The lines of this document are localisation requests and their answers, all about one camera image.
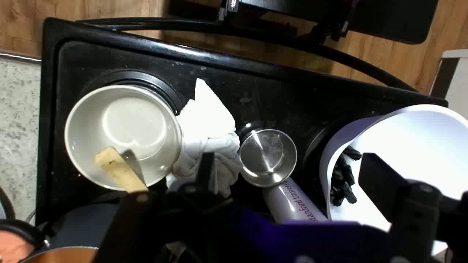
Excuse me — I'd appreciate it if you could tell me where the white ceramic bowl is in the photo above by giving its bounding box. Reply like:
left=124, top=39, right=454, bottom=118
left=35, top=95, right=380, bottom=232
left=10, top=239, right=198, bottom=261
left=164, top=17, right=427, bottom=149
left=63, top=83, right=184, bottom=192

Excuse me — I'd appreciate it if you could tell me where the white crumpled cloth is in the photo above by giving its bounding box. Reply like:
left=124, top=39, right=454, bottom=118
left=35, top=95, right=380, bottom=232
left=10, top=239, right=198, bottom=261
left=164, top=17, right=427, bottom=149
left=165, top=77, right=243, bottom=198

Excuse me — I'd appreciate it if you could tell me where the black oven door handle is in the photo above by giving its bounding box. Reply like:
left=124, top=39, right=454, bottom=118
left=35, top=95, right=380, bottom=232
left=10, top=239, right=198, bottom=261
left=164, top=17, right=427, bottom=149
left=78, top=17, right=418, bottom=93

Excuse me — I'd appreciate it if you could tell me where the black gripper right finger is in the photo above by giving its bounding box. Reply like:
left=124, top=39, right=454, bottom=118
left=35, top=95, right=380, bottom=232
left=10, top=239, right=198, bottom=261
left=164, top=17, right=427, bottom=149
left=358, top=152, right=468, bottom=263

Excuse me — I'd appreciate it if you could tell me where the black electric stove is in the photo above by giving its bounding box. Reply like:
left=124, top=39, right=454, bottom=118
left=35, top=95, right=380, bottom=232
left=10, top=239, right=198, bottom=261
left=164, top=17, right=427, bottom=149
left=35, top=16, right=451, bottom=230

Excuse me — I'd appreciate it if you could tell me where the large white mixing bowl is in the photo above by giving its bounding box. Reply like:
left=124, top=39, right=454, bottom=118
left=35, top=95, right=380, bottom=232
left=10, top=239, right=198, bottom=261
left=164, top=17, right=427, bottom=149
left=319, top=102, right=468, bottom=232

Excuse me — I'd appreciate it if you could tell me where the wooden spatula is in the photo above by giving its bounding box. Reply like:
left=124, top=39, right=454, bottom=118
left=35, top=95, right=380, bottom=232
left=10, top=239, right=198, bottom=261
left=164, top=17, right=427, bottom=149
left=94, top=146, right=151, bottom=194

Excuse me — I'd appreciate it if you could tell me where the pile of dark pieces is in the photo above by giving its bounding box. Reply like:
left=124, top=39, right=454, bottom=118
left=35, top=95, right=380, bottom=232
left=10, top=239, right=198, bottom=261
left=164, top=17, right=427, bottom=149
left=329, top=144, right=364, bottom=207

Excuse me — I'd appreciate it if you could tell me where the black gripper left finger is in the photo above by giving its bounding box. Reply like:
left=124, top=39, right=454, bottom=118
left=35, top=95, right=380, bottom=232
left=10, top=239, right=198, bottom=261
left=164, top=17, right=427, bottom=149
left=97, top=152, right=231, bottom=263

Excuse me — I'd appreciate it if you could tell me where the small steel cup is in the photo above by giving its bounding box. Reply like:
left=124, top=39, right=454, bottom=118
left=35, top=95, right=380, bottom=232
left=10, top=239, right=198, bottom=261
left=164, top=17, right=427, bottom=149
left=239, top=127, right=300, bottom=188

